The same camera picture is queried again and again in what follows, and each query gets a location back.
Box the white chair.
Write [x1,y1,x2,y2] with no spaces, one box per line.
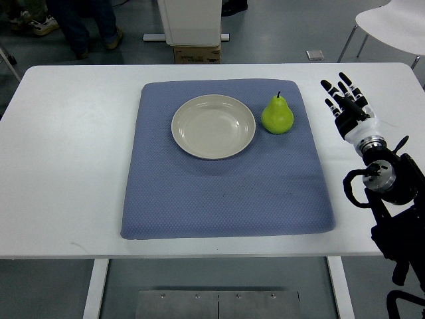
[337,1,424,68]

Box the blue textured mat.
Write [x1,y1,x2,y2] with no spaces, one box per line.
[121,79,335,239]

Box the grey floor outlet cover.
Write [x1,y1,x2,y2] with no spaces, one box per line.
[305,50,325,60]

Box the white table right leg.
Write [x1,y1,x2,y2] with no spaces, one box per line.
[326,256,355,319]

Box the person in blue jeans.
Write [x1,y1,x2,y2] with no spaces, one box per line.
[46,0,124,60]

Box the beige round plate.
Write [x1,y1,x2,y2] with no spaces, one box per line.
[171,94,256,160]

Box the person with white sneakers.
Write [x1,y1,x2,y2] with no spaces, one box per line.
[1,0,60,37]

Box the green pear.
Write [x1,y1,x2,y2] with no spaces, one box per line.
[261,91,294,134]

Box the cardboard box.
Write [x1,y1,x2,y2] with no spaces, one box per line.
[173,45,221,64]

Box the metal floor plate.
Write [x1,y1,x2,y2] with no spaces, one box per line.
[135,290,301,318]

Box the white table leg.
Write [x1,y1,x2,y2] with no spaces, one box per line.
[326,256,355,319]
[82,259,109,319]

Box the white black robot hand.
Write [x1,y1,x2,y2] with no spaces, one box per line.
[320,72,377,145]

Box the white table left leg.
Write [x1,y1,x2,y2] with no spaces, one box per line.
[82,259,109,319]

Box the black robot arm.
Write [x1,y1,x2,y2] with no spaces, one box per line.
[343,137,424,287]

